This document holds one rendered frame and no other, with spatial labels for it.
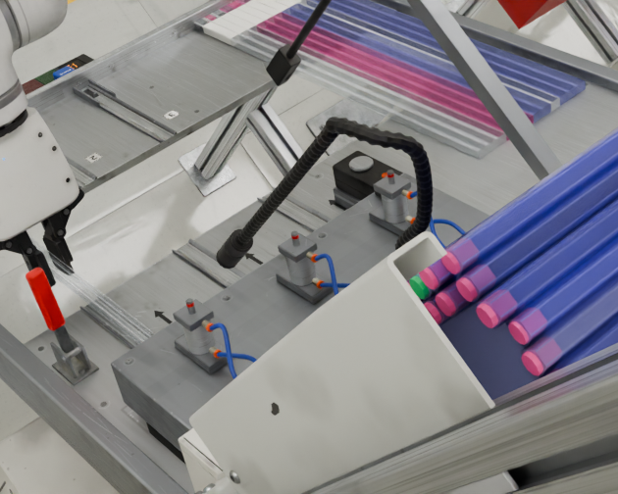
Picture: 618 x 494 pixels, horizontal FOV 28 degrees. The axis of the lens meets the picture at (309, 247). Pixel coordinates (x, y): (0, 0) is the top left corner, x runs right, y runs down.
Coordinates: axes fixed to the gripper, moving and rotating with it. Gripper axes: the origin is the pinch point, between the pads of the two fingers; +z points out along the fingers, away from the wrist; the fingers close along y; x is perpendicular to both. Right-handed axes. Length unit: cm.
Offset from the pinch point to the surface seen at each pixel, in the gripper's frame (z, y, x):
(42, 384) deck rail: 3.0, -9.7, -14.7
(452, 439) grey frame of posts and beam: -24, -14, -79
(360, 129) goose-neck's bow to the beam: -24, 3, -55
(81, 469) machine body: 33.2, -2.5, 14.0
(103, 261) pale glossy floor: 46, 35, 82
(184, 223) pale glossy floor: 48, 52, 81
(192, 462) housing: 1.6, -8.0, -38.0
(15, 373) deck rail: 3.9, -10.0, -8.9
